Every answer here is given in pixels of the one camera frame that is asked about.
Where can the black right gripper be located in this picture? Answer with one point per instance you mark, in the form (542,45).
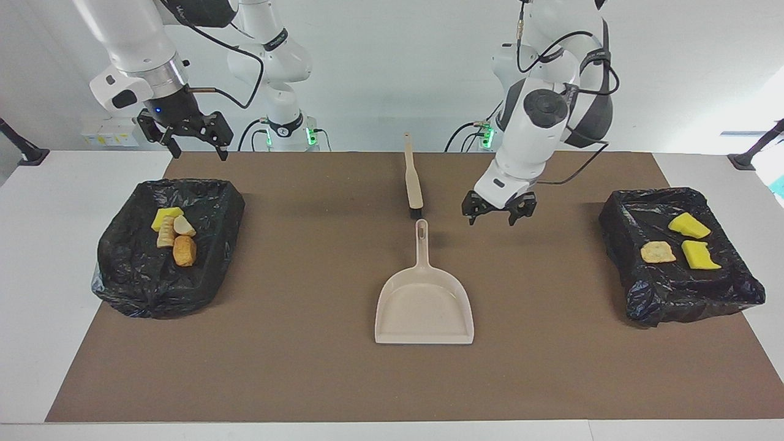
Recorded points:
(180,116)

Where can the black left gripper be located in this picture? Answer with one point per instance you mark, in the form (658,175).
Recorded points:
(499,205)

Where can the yellow and green sponge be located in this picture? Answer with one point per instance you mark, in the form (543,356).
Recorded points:
(164,216)

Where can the striped orange croissant toy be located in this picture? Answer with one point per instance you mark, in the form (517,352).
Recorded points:
(184,226)
(165,236)

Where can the beige hand brush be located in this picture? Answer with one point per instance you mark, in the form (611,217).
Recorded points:
(414,184)

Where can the brown bread toy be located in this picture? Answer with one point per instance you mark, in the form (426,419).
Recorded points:
(184,251)

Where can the beige plastic dustpan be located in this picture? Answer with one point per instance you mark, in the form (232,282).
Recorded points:
(422,306)

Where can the beige pastry toy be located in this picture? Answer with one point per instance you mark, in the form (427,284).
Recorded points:
(658,252)

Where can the yellow sponge block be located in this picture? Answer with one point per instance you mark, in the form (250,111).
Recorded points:
(689,225)

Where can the curved yellow sponge piece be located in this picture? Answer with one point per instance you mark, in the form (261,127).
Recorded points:
(699,256)

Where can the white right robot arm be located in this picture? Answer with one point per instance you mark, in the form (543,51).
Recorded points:
(128,37)

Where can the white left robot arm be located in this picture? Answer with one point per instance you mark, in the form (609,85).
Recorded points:
(533,135)

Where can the black bag lined bin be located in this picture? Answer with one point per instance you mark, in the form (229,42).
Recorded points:
(674,288)
(141,275)

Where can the black right wrist connector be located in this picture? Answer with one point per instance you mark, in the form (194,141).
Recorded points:
(201,90)

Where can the large white box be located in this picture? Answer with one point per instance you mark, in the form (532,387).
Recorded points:
(120,131)

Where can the small white box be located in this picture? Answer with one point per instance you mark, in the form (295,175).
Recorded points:
(92,137)

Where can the black stand pole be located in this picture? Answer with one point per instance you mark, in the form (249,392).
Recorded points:
(744,160)
(30,156)

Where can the brown table mat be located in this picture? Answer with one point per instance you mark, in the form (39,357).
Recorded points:
(392,380)

